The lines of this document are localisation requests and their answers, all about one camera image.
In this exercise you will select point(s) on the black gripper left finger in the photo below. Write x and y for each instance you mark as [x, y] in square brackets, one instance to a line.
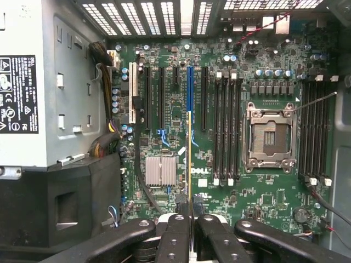
[170, 241]

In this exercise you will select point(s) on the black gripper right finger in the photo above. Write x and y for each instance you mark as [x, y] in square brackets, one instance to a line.
[219, 243]

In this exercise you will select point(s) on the RAM slot with white clips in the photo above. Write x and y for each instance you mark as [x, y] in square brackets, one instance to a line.
[312, 137]
[231, 128]
[326, 137]
[217, 128]

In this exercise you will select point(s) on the RAM slot with black clips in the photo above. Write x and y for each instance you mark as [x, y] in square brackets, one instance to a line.
[238, 128]
[224, 128]
[319, 137]
[303, 128]

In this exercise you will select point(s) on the green Dell motherboard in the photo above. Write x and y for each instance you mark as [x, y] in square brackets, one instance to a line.
[246, 197]

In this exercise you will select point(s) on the silver finned chipset heatsink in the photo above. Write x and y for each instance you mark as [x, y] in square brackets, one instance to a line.
[160, 171]

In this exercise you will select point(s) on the round coin cell battery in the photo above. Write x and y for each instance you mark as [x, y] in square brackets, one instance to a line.
[301, 214]

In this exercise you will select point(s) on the silver CPU socket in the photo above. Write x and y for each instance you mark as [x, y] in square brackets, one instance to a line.
[270, 137]

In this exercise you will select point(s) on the long black expansion slot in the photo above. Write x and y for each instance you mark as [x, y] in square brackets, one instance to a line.
[161, 98]
[147, 98]
[204, 98]

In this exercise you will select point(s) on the black plastic shroud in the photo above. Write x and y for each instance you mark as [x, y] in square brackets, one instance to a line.
[27, 208]

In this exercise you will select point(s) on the grey metal PC case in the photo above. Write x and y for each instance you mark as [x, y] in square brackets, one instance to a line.
[342, 164]

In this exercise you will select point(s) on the blue expansion slot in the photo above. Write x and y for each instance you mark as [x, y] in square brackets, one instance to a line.
[190, 87]

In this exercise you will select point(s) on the white expansion slot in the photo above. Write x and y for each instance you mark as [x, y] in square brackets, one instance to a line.
[132, 82]

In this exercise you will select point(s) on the short black expansion slot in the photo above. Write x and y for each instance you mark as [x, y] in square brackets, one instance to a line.
[175, 75]

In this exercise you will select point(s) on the thin metal locking lever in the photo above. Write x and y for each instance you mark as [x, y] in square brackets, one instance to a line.
[315, 101]

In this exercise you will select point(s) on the white power connector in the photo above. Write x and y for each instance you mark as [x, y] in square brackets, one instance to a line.
[114, 59]

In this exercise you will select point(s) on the silver power supply unit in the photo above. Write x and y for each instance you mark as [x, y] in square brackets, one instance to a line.
[46, 90]

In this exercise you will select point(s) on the black power supply label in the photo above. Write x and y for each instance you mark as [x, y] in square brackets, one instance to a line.
[19, 93]

